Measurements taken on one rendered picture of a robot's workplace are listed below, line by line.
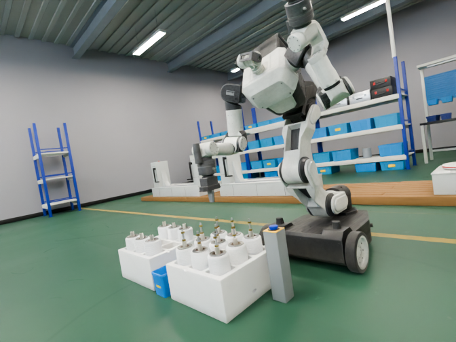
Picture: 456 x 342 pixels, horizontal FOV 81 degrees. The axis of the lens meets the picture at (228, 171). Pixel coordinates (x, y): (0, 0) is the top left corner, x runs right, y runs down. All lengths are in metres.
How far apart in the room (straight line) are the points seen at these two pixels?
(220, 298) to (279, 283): 0.27
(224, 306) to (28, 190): 6.44
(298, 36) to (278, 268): 0.92
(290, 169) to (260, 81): 0.48
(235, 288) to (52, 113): 6.84
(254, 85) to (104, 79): 7.08
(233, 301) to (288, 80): 1.01
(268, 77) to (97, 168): 6.64
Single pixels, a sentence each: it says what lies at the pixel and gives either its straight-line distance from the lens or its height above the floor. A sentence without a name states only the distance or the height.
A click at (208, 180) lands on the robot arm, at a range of 1.28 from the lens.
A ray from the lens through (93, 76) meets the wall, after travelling 8.16.
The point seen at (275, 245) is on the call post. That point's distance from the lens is 1.20.
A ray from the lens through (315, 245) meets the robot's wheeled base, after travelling 1.52.
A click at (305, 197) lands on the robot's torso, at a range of 1.68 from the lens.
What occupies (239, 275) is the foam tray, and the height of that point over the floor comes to 0.15.
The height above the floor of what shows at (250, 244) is 0.23.
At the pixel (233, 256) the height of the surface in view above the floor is 0.21.
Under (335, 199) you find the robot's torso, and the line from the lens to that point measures 1.71.
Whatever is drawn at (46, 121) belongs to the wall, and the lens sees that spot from 7.52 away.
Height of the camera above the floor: 0.65
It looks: 3 degrees down
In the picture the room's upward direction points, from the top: 9 degrees counter-clockwise
